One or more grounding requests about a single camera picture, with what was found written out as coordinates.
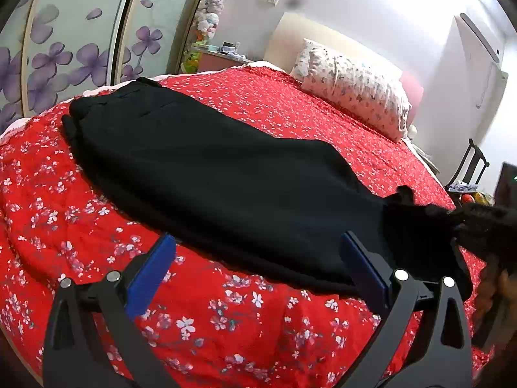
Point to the plush toy stack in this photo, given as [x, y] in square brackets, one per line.
[203, 28]

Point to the white air conditioner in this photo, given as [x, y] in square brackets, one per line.
[483, 53]

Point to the person's hand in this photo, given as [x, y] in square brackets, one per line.
[495, 307]

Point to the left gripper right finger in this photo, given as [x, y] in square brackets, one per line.
[423, 339]

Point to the black pants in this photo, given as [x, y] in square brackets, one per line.
[272, 206]

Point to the red floral bedspread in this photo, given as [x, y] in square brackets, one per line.
[210, 325]

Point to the purple flower wardrobe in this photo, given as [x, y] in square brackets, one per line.
[52, 50]

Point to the pink bedside table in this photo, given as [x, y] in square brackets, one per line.
[210, 59]

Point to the pink pillow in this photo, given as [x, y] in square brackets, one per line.
[414, 92]

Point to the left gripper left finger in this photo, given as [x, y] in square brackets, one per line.
[73, 352]

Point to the floral white pillow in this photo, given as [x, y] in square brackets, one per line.
[353, 86]

